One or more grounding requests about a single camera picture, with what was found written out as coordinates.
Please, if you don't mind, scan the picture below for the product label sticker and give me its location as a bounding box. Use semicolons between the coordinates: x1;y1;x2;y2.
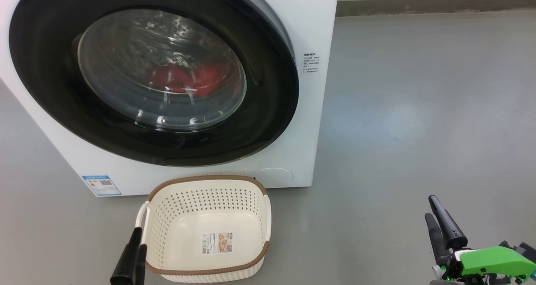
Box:
201;232;235;254

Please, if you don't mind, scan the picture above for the red and white garment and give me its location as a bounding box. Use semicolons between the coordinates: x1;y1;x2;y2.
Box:
147;62;235;99

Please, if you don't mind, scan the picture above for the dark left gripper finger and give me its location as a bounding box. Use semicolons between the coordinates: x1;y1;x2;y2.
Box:
133;244;148;285
110;227;143;285

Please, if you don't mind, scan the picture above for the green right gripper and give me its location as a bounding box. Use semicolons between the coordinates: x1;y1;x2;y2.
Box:
425;195;536;285

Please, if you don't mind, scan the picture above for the printed text warning sticker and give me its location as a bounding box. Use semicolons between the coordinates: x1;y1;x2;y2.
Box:
303;52;321;74

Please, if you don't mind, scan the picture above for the white front-load washing machine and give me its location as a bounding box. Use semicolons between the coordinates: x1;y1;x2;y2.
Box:
0;0;340;198

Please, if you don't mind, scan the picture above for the blue energy label sticker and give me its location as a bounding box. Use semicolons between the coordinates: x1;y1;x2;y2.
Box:
82;175;122;197

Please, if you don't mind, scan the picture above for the black glass washing machine door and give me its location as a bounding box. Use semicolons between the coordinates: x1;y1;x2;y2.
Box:
8;0;300;167

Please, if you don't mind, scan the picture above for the cream basket with brown rim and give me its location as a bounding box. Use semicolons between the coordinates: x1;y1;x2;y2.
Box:
135;175;272;283

